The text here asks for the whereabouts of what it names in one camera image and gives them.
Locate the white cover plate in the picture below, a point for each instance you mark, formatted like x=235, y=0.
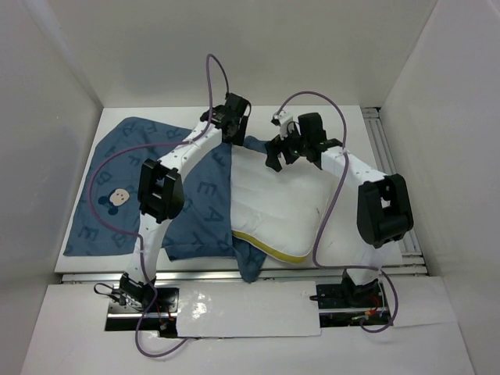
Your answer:
x=264, y=309

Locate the white pillow yellow edge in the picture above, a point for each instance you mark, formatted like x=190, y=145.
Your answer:
x=278, y=213

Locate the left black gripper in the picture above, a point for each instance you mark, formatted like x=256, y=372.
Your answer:
x=237, y=138

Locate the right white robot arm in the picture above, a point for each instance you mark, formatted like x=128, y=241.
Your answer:
x=360, y=280

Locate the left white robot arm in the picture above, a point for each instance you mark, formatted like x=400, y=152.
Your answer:
x=161, y=193

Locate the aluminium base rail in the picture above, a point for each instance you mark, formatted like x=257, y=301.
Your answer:
x=334, y=308

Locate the aluminium side rail frame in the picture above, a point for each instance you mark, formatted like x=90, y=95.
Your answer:
x=387, y=202

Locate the blue letter print pillowcase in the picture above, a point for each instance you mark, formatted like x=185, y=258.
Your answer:
x=125, y=181

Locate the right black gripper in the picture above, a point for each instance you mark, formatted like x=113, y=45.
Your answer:
x=277, y=145

